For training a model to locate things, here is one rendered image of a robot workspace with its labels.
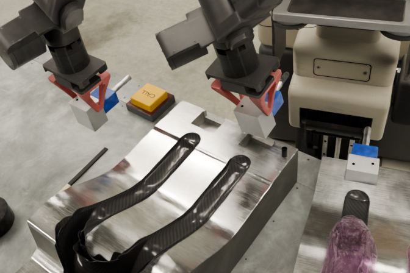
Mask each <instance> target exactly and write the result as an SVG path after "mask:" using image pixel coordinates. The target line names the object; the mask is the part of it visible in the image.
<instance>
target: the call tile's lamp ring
mask: <svg viewBox="0 0 410 273"><path fill-rule="evenodd" d="M167 94H168V96H169V97H168V98H166V100H164V101H163V103H161V104H160V105H159V106H158V107H157V108H156V109H154V110H153V111H152V112H148V111H146V110H144V109H142V108H140V107H138V106H136V105H134V104H131V100H130V101H129V102H127V103H126V104H127V105H129V106H131V107H134V108H136V109H137V110H140V111H142V112H144V113H146V114H148V115H151V116H152V115H153V114H154V113H155V112H156V111H158V109H160V108H161V106H163V105H164V104H165V103H166V102H167V101H168V100H169V99H171V98H172V97H173V96H174V95H172V94H170V93H167Z"/></svg>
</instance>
